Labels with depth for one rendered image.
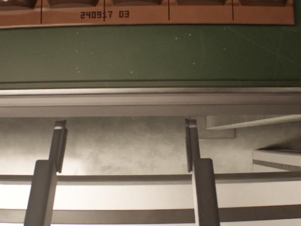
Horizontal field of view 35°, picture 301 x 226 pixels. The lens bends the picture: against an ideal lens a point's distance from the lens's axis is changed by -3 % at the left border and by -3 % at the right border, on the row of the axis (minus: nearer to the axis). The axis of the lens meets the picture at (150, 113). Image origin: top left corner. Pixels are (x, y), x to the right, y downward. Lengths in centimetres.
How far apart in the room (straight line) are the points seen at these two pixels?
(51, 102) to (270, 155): 63
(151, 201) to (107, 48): 12
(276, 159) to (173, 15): 59
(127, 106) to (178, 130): 70
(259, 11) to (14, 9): 8
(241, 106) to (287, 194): 12
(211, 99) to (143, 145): 70
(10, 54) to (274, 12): 9
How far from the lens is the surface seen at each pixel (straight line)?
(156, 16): 16
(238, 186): 27
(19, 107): 17
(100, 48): 17
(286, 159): 69
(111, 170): 86
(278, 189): 28
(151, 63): 17
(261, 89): 18
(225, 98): 16
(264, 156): 81
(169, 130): 86
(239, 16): 17
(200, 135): 86
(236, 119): 61
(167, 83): 17
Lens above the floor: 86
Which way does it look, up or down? 86 degrees down
